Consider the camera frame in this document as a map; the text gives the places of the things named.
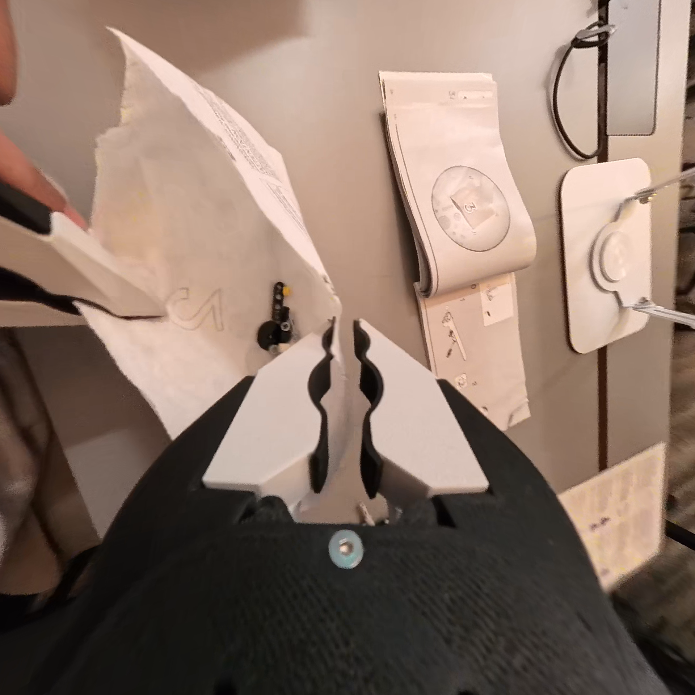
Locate printed paper sheet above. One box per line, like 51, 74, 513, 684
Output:
558, 442, 669, 594

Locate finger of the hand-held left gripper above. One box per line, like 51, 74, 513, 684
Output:
0, 211, 165, 319
0, 266, 90, 328

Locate person's left hand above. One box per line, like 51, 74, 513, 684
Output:
0, 0, 89, 230

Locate lego instruction booklet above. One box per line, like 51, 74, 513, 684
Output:
378, 71, 538, 431

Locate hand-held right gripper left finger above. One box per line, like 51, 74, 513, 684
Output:
202, 317, 338, 511

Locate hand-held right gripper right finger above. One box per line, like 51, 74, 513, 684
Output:
353, 319, 489, 501

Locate small black lego parts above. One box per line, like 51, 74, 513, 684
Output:
257, 281, 298, 356

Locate black cable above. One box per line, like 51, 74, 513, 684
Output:
550, 21, 618, 162

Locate white paper lego bag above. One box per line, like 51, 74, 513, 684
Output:
76, 27, 351, 523

